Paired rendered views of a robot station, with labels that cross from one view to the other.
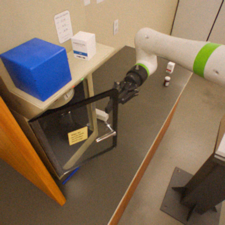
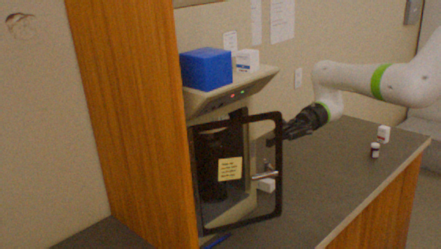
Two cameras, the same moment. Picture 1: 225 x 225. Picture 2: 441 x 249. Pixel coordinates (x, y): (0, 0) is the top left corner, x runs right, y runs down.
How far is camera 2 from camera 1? 63 cm
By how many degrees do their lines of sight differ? 25
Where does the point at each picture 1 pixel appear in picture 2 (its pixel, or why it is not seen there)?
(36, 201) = not seen: outside the picture
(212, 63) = (385, 79)
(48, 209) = not seen: outside the picture
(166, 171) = not seen: outside the picture
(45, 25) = (215, 39)
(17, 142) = (179, 124)
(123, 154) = (291, 232)
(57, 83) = (220, 79)
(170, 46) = (348, 72)
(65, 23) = (231, 40)
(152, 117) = (345, 193)
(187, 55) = (364, 77)
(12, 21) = (192, 31)
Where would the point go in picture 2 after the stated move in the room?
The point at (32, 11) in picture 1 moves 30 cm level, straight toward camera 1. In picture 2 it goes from (208, 26) to (227, 48)
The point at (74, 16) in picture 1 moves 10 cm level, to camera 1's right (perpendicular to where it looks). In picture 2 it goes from (240, 36) to (272, 35)
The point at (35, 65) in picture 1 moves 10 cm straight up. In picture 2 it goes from (207, 57) to (204, 15)
